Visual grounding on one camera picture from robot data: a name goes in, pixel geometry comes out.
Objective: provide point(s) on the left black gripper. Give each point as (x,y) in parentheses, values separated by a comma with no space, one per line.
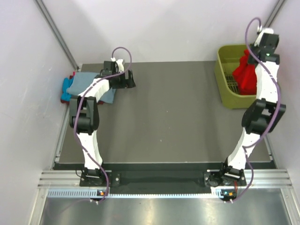
(129,83)

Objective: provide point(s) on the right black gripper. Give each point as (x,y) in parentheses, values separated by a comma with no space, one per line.
(252,47)

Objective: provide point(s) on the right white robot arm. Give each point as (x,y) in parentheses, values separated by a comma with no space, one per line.
(266,110)

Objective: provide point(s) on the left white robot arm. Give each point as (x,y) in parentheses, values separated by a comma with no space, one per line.
(84,117)

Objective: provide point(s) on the green plastic basket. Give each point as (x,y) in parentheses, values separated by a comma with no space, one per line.
(228,59)

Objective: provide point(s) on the grey-blue folded t shirt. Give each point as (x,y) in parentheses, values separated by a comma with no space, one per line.
(79,82)

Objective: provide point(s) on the bright blue folded t shirt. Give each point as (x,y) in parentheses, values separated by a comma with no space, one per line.
(66,90)

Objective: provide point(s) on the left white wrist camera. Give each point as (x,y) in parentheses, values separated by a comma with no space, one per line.
(119,64)

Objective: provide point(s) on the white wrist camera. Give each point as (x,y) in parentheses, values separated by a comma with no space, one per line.
(260,32)
(119,64)

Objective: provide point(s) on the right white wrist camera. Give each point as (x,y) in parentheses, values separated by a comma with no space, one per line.
(260,32)

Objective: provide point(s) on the white slotted cable duct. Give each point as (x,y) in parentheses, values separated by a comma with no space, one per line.
(98,194)

